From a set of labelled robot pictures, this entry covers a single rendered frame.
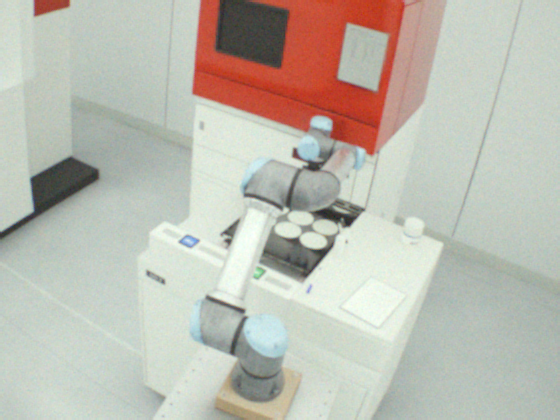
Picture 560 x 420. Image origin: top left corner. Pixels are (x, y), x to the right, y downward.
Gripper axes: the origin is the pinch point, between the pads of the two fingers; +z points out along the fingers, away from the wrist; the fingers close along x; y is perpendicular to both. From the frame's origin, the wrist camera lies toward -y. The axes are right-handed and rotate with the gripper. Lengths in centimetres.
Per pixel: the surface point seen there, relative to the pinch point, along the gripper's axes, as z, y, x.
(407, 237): -1.7, -16.4, -35.5
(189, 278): 14, -30, 40
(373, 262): 2.8, -26.7, -21.9
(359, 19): -72, 9, -8
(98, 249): 100, 87, 105
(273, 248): 9.4, -14.6, 11.8
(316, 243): 9.4, -9.4, -4.3
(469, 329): 99, 41, -116
